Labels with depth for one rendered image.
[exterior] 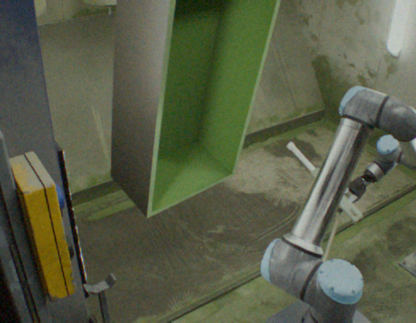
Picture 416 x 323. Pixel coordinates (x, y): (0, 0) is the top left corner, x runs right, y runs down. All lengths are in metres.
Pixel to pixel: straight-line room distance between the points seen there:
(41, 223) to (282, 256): 0.96
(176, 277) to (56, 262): 1.83
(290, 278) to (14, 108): 0.98
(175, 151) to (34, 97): 1.58
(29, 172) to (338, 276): 1.04
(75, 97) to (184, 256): 1.26
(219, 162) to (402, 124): 1.40
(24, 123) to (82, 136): 1.86
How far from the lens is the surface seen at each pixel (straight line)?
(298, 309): 1.77
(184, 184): 2.57
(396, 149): 2.15
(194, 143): 2.84
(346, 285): 1.52
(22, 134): 1.32
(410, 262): 3.06
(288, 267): 1.57
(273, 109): 3.89
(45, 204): 0.78
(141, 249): 2.82
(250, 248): 2.84
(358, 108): 1.60
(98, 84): 3.24
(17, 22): 1.22
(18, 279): 0.92
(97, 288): 1.20
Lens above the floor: 1.98
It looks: 34 degrees down
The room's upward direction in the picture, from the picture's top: 2 degrees clockwise
